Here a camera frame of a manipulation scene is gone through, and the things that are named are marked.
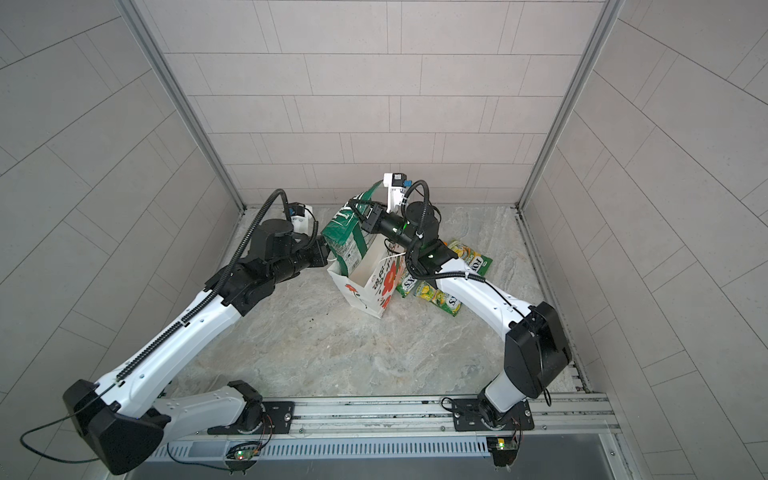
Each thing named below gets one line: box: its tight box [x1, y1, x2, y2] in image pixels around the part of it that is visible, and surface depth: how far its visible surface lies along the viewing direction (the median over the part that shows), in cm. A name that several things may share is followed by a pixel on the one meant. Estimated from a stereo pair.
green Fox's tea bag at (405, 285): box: [396, 274, 418, 298], surface depth 94 cm
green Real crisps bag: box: [321, 181, 383, 278], surface depth 68 cm
